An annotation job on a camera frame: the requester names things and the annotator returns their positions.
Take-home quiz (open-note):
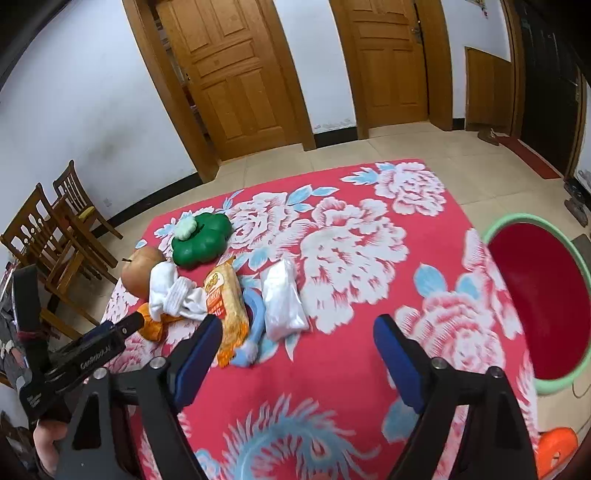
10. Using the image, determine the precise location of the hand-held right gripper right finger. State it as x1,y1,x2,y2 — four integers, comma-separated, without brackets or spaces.
372,314,539,480

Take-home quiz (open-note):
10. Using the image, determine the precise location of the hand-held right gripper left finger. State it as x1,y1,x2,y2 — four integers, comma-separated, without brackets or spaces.
54,314,225,480

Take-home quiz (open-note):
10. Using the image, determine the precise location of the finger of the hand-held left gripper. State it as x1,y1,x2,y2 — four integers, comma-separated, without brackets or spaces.
112,312,145,337

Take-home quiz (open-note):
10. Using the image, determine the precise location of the red bucket with green rim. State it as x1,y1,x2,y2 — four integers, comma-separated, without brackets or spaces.
481,212,591,396

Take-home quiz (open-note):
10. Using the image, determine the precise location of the person's left hand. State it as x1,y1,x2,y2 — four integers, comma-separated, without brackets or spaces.
34,419,71,477

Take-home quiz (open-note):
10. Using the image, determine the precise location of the orange plastic toy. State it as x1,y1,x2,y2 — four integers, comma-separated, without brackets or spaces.
137,302,178,341

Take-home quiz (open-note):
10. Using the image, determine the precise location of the brown toy pear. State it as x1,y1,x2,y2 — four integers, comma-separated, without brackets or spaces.
121,246,166,299

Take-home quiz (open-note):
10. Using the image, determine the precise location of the white sock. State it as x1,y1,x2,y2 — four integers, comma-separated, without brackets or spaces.
149,261,209,322

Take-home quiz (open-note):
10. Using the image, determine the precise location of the orange snack packet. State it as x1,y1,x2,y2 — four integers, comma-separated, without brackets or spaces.
202,257,251,368

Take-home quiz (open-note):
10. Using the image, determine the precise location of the blue and white toy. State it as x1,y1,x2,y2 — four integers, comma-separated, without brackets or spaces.
230,290,267,368

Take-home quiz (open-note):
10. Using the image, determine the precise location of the red floral tablecloth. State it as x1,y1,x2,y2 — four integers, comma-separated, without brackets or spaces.
99,159,542,480

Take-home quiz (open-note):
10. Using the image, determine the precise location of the white plastic bag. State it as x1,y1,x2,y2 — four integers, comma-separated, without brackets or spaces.
259,258,310,343

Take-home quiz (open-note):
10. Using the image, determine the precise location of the wooden chair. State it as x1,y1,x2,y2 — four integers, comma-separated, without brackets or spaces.
0,183,119,325
52,160,125,269

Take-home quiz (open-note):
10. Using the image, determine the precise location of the orange plastic stool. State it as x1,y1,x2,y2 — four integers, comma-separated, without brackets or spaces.
535,426,581,480

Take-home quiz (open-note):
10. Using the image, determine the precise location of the dark shoe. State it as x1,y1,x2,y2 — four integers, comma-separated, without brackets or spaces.
564,170,591,200
564,198,591,228

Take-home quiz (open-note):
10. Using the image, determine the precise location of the red doormat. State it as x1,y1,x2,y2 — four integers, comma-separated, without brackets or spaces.
501,136,562,180

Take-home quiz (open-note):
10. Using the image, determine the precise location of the wooden panel door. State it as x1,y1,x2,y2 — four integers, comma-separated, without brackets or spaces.
156,0,302,161
344,0,430,128

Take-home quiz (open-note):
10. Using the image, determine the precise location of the wooden shoe cabinet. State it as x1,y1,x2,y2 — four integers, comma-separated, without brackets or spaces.
465,46,516,133

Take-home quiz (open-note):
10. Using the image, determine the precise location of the black entrance door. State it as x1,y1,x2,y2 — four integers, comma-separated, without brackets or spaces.
519,0,583,177

